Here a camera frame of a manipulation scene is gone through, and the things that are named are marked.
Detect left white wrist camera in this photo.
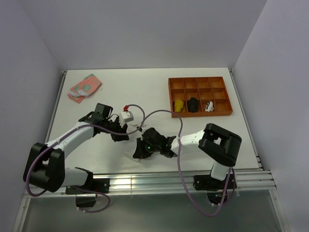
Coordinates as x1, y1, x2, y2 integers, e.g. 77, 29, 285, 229
119, 111, 134, 127

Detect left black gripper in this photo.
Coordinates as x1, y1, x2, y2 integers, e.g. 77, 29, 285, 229
102, 116, 129, 142

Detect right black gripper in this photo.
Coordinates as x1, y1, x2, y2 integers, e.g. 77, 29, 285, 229
134, 137, 161, 159

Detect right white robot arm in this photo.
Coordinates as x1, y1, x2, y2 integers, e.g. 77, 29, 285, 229
133, 123, 242, 189

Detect pink green patterned socks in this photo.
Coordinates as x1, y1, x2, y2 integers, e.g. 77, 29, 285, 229
67, 74, 102, 103

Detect white black striped sock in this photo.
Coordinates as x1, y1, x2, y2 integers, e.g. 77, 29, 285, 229
205, 101, 214, 112

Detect orange compartment tray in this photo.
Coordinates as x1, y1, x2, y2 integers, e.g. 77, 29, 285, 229
168, 76, 233, 117

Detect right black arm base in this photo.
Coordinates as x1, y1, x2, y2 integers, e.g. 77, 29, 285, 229
193, 170, 237, 205

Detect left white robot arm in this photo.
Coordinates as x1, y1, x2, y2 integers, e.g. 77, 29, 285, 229
23, 103, 134, 197

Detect yellow rolled sock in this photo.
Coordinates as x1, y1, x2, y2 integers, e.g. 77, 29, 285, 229
174, 100, 185, 113

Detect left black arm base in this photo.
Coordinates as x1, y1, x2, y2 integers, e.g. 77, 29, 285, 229
62, 167, 111, 213

